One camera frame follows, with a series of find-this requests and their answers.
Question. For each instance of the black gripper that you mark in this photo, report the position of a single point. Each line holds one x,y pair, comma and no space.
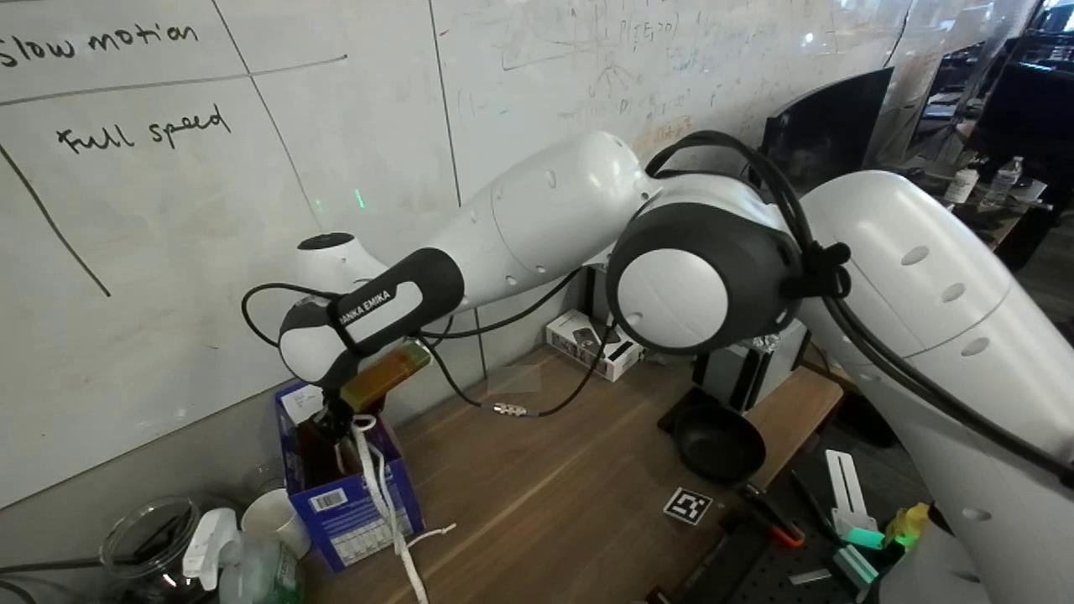
341,398

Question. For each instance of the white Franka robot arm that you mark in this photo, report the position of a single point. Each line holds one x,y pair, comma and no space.
928,290

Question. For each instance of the blue Oreo cardboard box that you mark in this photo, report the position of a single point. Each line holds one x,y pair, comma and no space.
336,524

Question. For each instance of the white product box black print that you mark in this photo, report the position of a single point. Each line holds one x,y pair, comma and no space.
581,336

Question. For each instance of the white paper cup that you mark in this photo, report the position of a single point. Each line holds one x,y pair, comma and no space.
271,521

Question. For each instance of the clear glass jar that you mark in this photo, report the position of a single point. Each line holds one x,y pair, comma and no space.
147,537

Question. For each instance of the black white AprilTag marker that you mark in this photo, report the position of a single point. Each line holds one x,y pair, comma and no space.
689,506

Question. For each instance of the black bowl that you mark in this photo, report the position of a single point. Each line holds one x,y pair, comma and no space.
723,440

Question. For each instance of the grey battery with foil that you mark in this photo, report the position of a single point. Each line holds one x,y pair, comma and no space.
751,373

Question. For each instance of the white plastic strip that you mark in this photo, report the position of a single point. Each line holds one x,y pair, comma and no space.
849,489

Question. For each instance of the black bulky object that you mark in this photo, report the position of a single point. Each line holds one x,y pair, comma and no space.
862,425

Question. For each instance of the teal plastic part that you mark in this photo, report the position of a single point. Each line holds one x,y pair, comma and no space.
862,559

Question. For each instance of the yellow green plastic part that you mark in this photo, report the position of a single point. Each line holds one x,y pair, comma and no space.
911,524

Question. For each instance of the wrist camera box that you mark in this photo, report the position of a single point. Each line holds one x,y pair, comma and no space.
387,373

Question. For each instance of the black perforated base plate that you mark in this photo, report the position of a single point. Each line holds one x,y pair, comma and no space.
806,490

